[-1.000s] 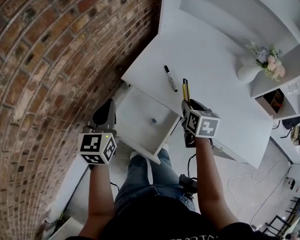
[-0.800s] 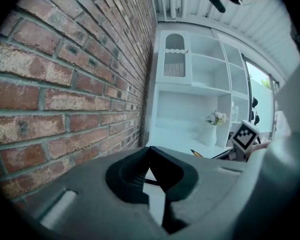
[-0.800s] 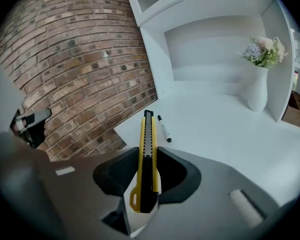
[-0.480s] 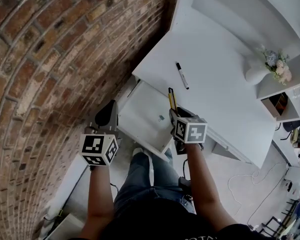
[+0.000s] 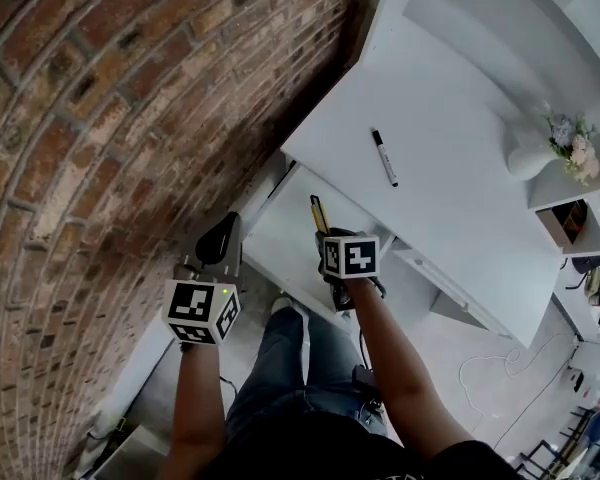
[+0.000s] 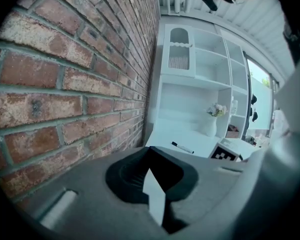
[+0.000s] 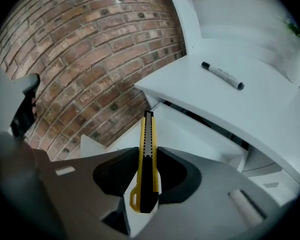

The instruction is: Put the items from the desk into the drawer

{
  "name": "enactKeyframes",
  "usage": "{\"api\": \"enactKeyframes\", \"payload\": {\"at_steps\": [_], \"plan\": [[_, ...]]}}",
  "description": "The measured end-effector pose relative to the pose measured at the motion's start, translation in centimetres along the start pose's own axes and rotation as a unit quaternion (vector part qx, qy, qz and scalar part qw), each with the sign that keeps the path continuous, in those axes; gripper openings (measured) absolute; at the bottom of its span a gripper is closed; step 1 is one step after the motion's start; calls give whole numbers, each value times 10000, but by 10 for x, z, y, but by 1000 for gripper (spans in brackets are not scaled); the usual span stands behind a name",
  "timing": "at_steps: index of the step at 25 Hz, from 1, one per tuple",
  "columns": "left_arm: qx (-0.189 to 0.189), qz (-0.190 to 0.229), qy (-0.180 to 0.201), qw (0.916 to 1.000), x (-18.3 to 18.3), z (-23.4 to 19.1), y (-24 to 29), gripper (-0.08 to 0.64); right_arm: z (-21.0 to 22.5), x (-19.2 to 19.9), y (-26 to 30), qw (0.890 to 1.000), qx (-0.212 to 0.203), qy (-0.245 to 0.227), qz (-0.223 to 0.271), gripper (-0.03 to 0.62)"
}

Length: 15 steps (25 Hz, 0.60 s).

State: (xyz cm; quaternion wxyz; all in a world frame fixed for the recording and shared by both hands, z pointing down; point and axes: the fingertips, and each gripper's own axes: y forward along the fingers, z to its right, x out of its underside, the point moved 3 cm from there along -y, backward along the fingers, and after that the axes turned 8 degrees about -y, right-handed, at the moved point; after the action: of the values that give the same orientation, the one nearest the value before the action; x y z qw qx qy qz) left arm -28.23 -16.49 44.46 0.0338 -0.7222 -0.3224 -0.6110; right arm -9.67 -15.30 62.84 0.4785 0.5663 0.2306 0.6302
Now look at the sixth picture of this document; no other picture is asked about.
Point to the black hanging item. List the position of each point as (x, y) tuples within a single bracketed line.
[(254, 99), (255, 116)]

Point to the brown wooden organiser box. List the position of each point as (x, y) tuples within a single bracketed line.
[(232, 132)]

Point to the dark framed window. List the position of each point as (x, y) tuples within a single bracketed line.
[(261, 96)]

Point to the white shelf unit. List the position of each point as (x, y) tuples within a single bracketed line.
[(210, 71)]

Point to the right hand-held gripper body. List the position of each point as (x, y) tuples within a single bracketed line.
[(225, 154)]

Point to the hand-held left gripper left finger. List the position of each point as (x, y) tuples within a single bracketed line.
[(95, 196)]

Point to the clear glass jar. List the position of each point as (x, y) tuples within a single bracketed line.
[(234, 106)]

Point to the white table surface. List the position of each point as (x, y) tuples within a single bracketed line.
[(202, 144)]

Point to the white arched cabinet door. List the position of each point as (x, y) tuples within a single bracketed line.
[(180, 51)]

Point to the black and white marker pen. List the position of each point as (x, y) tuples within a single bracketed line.
[(183, 147)]

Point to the white ceramic vase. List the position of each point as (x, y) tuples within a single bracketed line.
[(211, 127)]

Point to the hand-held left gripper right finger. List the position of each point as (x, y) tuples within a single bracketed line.
[(210, 181)]

